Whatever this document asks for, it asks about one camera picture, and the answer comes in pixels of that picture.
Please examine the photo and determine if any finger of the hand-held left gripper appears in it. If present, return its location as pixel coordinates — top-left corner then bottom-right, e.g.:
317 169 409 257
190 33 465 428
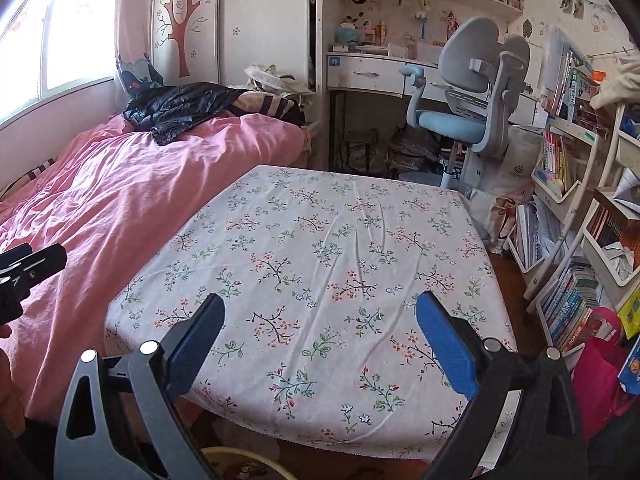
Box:
0 244 68 326
0 242 32 272

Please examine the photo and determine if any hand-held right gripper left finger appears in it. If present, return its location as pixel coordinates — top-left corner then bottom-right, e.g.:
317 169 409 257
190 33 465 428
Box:
54 292 227 480

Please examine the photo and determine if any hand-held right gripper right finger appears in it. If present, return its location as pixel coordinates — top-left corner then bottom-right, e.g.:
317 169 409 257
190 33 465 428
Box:
415 290 587 480

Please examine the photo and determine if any yellow waste bin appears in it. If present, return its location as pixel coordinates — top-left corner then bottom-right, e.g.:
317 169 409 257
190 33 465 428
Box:
200 446 291 480

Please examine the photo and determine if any striped bed sheet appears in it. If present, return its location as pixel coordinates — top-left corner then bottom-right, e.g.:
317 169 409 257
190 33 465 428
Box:
25 160 56 181

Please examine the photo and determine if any pink blanket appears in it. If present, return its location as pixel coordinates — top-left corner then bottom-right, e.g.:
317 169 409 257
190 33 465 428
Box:
0 112 308 421

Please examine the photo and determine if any row of books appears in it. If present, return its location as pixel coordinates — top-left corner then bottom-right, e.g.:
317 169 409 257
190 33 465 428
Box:
540 260 603 353

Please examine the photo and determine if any floral tablecloth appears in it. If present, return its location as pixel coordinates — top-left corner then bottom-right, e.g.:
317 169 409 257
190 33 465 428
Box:
104 164 518 461

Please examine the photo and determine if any beige gift bag with ribbon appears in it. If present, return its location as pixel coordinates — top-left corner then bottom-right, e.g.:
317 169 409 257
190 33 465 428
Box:
487 195 523 253

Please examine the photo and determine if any pink shopping bag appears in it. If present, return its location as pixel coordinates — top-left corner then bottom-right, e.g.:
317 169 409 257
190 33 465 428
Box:
572 307 636 441

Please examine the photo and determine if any white book rack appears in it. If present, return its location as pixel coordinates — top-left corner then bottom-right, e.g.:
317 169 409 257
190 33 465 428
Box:
507 115 601 281
525 100 640 321

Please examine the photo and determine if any clear plastic bag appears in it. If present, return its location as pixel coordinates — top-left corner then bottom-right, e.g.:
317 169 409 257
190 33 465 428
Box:
387 125 443 176

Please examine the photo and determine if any white paper bag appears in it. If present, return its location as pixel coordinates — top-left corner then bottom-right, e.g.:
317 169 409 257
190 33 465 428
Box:
505 125 543 196

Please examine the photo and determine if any black puffer jacket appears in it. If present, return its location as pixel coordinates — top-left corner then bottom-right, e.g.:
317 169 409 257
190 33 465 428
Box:
122 81 246 147

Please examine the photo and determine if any blue plush cushion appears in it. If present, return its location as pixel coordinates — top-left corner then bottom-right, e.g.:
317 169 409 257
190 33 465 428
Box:
116 55 165 96

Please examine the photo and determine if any dark checked bag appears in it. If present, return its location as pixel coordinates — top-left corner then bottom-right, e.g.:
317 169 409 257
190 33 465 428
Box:
345 130 381 173

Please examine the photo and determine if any window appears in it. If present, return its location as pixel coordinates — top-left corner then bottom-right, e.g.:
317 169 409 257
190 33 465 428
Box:
0 0 118 121

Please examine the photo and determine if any striped pillow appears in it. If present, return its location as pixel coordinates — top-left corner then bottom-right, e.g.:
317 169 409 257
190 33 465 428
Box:
235 91 306 123

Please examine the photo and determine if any pink curtain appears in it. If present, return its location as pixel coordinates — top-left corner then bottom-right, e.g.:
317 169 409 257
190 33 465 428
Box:
114 0 161 86

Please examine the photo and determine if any white tote bag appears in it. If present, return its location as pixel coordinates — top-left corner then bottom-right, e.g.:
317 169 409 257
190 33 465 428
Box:
244 64 316 95

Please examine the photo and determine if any white wardrobe with tree decal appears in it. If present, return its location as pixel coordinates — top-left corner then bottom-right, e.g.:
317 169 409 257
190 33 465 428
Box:
150 0 316 91

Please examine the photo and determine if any white desk with shelves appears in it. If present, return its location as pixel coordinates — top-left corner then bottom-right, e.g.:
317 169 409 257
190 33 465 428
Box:
315 0 526 171

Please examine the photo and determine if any grey and blue desk chair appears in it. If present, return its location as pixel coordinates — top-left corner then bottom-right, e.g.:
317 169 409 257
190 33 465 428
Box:
399 16 532 191

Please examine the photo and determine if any cream cloth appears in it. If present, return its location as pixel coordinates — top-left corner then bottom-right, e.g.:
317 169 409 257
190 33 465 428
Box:
590 65 640 111

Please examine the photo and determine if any hanging photo string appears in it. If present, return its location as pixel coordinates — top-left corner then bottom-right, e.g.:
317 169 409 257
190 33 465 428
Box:
515 0 640 61

